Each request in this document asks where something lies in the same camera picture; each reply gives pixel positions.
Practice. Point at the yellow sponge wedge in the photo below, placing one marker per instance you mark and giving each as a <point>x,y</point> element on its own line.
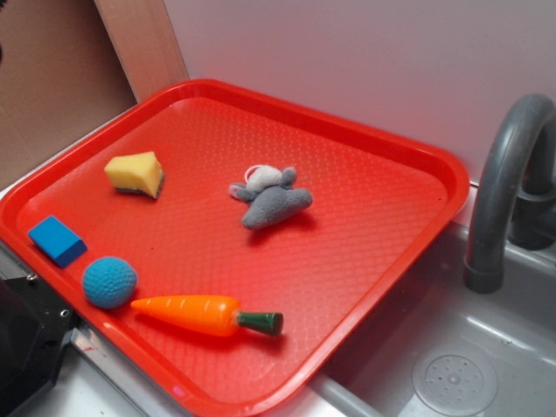
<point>136,174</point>

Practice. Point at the red plastic tray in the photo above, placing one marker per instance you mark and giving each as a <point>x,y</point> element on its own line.
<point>378,201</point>

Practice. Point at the grey plush mouse toy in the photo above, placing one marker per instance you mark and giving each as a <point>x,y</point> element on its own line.
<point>270,195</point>

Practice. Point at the orange plastic toy carrot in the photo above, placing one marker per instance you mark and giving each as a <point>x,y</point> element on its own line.
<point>216,315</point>

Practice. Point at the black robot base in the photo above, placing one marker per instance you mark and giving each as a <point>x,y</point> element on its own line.
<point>36,325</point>

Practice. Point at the blue knitted ball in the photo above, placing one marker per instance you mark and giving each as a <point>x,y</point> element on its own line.
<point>109,282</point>

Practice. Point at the wooden board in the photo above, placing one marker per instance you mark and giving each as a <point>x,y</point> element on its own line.
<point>145,43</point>

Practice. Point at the grey toy sink basin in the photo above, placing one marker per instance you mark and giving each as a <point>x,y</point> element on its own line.
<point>432,347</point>

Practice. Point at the blue rectangular block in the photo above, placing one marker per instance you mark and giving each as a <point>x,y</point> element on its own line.
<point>57,241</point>

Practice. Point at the grey toy faucet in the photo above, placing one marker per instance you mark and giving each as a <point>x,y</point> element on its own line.
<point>515,202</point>

